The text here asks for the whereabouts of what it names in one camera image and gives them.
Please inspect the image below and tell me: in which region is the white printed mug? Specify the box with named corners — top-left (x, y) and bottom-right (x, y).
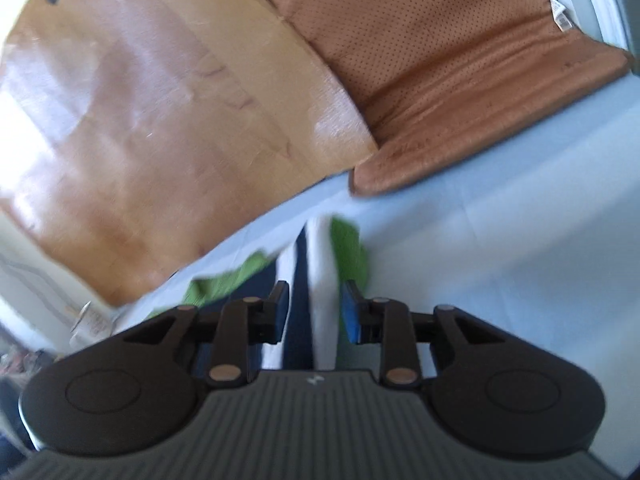
top-left (70, 302), bottom-right (114, 347)

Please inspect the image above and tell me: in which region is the brown perforated seat mat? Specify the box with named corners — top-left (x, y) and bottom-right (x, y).
top-left (262, 0), bottom-right (632, 198)

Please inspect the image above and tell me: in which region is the white window frame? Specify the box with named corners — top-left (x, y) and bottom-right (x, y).
top-left (539, 0), bottom-right (640, 57)

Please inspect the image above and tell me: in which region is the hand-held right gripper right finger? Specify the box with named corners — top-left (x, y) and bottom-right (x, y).
top-left (341, 279), bottom-right (507, 389)

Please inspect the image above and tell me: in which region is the wood pattern vinyl sheet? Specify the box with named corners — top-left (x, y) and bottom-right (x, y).
top-left (0, 0), bottom-right (379, 308)

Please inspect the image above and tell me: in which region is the striped blue bed sheet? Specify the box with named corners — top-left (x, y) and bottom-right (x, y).
top-left (107, 50), bottom-right (640, 480)

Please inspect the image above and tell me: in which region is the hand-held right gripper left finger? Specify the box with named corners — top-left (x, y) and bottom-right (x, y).
top-left (123, 280), bottom-right (291, 388)

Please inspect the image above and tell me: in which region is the navy and green knit sweater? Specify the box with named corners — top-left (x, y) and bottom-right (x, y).
top-left (185, 215), bottom-right (372, 373)

